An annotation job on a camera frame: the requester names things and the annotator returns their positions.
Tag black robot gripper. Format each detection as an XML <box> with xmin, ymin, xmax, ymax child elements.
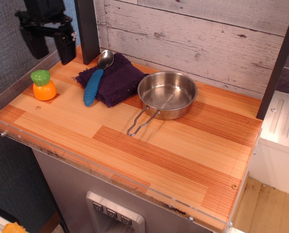
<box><xmin>15</xmin><ymin>0</ymin><xmax>77</xmax><ymax>65</ymax></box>

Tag orange toy pineapple green top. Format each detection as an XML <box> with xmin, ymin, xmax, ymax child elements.
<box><xmin>30</xmin><ymin>70</ymin><xmax>57</xmax><ymax>101</ymax></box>

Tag purple knitted cloth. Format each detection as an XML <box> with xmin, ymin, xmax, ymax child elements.
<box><xmin>76</xmin><ymin>53</ymin><xmax>147</xmax><ymax>107</ymax></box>

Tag clear acrylic side guard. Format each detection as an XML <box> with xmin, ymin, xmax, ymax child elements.
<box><xmin>0</xmin><ymin>37</ymin><xmax>60</xmax><ymax>109</ymax></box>

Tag clear acrylic front guard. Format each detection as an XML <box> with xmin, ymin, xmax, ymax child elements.
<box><xmin>0</xmin><ymin>113</ymin><xmax>238</xmax><ymax>233</ymax></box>

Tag small steel pan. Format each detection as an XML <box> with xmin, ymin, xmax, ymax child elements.
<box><xmin>126</xmin><ymin>71</ymin><xmax>198</xmax><ymax>136</ymax></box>

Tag silver toy fridge cabinet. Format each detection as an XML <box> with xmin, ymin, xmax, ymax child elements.
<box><xmin>33</xmin><ymin>150</ymin><xmax>208</xmax><ymax>233</ymax></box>

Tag grey dispenser button panel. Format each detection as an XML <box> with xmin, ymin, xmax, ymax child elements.
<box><xmin>86</xmin><ymin>191</ymin><xmax>146</xmax><ymax>233</ymax></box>

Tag yellow object bottom left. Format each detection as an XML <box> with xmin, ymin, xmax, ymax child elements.
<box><xmin>1</xmin><ymin>222</ymin><xmax>26</xmax><ymax>233</ymax></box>

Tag white toy sink unit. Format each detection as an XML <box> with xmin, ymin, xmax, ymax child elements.
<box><xmin>249</xmin><ymin>91</ymin><xmax>289</xmax><ymax>194</ymax></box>

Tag dark left post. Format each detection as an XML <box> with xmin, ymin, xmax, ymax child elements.
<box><xmin>74</xmin><ymin>0</ymin><xmax>100</xmax><ymax>65</ymax></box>

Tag dark post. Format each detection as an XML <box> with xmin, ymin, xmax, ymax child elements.
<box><xmin>74</xmin><ymin>0</ymin><xmax>100</xmax><ymax>65</ymax></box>
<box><xmin>256</xmin><ymin>26</ymin><xmax>289</xmax><ymax>120</ymax></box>

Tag blue handled metal spoon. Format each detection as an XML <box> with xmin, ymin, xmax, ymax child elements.
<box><xmin>83</xmin><ymin>50</ymin><xmax>114</xmax><ymax>107</ymax></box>

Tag dark right post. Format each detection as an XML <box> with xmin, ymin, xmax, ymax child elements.
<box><xmin>256</xmin><ymin>26</ymin><xmax>289</xmax><ymax>120</ymax></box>

